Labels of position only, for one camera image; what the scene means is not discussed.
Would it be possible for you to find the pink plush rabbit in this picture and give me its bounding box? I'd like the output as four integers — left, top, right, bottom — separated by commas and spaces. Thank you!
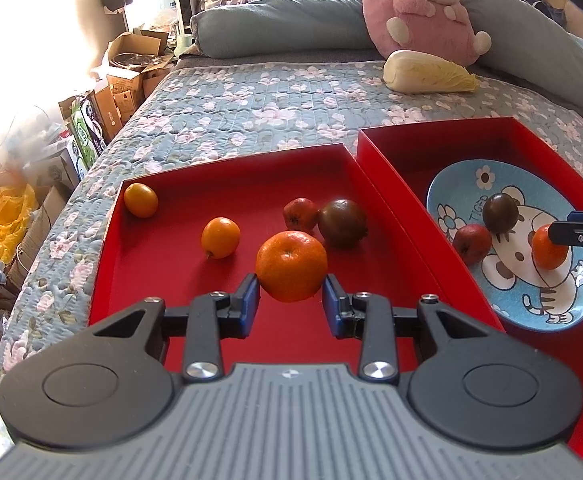
358, 0, 493, 67

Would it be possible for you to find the yellow plastic bag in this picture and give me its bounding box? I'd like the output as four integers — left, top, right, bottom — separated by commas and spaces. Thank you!
0, 183, 39, 263

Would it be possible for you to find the open cardboard box with pots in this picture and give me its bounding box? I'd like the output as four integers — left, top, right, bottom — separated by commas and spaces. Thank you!
102, 29, 176, 77

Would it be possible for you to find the floral quilted blanket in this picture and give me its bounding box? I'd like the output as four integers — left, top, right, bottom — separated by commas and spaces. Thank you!
0, 61, 583, 441

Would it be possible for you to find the small red hawthorn fruit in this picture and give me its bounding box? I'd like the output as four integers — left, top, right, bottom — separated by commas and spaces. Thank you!
282, 197, 319, 232
452, 224, 493, 266

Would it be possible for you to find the small orange kumquat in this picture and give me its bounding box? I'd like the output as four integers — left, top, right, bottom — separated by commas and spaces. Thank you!
124, 183, 159, 219
200, 217, 241, 260

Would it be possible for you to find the napa cabbage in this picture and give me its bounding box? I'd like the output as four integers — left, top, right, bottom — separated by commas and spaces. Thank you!
383, 50, 480, 94

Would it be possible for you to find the red tray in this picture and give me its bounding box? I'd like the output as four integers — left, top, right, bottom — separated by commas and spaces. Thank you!
88, 143, 507, 376
356, 117, 583, 467

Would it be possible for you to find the dark purple tomato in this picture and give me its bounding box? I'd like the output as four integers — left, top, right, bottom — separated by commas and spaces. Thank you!
483, 192, 520, 234
317, 199, 369, 248

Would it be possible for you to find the blue cartoon tiger plate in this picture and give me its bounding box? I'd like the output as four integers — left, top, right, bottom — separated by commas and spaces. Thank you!
426, 159, 583, 333

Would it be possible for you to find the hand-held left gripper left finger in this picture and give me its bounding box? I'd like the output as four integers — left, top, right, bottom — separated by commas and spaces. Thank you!
88, 273, 261, 382

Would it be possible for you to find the brown cardboard box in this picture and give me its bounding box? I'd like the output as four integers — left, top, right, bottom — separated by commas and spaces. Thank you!
87, 71, 144, 143

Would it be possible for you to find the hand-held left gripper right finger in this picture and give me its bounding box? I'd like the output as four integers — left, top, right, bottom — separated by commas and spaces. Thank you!
321, 273, 504, 385

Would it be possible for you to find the green and white carton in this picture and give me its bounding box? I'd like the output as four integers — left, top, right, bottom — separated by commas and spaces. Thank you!
66, 97, 108, 171

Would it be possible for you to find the blue-grey duvet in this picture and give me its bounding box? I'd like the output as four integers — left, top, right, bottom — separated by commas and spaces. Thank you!
190, 0, 378, 60

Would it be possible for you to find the large orange mandarin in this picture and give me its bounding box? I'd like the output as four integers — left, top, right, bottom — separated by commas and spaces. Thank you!
255, 230, 329, 303

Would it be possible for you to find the dark blue cloth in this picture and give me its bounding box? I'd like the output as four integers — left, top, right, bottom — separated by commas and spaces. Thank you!
507, 0, 569, 31

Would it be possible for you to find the blue-grey pillow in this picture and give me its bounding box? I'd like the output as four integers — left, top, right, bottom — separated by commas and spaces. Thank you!
455, 0, 583, 126

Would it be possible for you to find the small orange mandarin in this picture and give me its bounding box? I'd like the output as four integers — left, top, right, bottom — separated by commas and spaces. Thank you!
531, 224, 571, 271

